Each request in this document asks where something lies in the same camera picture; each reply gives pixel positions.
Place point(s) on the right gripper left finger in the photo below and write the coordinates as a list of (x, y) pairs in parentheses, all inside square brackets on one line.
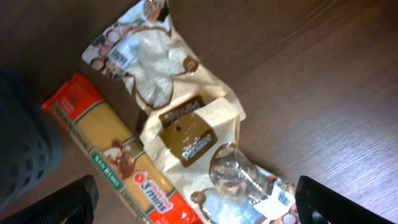
[(72, 204)]

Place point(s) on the Pantree mushroom bag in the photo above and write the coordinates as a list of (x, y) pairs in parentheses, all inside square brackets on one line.
[(199, 154)]

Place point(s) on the Pantree white rice bag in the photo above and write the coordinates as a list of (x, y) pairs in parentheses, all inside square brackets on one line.
[(143, 49)]

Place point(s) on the San Remo spaghetti packet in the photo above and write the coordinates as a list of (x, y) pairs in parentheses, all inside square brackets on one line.
[(117, 153)]

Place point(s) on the grey plastic lattice basket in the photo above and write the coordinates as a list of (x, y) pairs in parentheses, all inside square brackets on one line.
[(30, 148)]

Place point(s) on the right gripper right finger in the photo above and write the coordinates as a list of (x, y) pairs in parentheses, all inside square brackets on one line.
[(317, 203)]

